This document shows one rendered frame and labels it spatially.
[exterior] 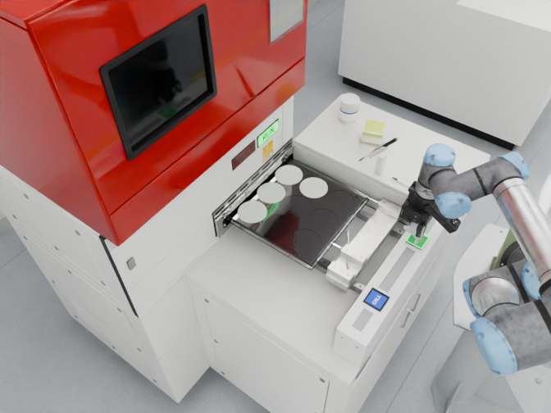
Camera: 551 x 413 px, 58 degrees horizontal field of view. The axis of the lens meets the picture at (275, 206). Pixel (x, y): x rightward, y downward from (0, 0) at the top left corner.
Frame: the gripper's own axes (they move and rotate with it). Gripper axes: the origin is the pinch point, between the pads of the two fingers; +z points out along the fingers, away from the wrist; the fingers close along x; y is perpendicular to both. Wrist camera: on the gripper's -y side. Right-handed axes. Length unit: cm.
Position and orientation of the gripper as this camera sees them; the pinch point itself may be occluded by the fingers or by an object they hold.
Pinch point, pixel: (420, 238)
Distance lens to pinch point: 160.4
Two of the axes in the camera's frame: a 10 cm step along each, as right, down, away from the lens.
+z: 0.1, 6.5, 7.6
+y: -8.1, -4.4, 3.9
